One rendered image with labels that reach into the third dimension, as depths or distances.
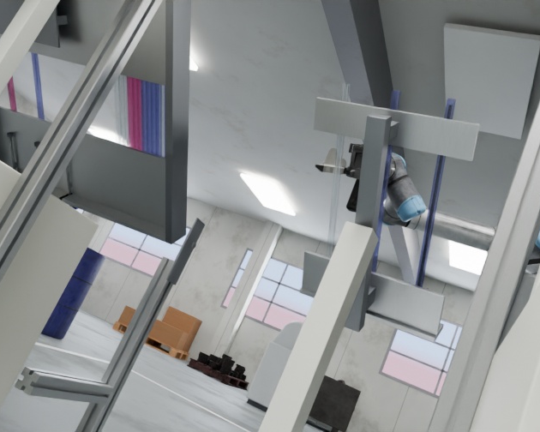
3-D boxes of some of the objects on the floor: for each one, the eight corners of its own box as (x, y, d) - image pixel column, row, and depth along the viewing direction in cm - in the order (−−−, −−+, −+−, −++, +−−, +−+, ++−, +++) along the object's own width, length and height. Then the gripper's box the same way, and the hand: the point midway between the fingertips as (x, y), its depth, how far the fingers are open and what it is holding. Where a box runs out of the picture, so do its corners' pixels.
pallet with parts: (249, 391, 949) (258, 369, 959) (225, 384, 850) (236, 359, 860) (212, 373, 981) (221, 352, 991) (184, 364, 882) (195, 341, 892)
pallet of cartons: (193, 364, 998) (211, 325, 1017) (166, 355, 907) (187, 312, 925) (135, 336, 1055) (153, 299, 1074) (105, 325, 963) (125, 285, 982)
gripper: (345, 140, 146) (311, 136, 129) (417, 154, 136) (391, 153, 119) (338, 171, 147) (304, 172, 130) (409, 189, 138) (382, 191, 121)
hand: (343, 175), depth 125 cm, fingers open, 14 cm apart
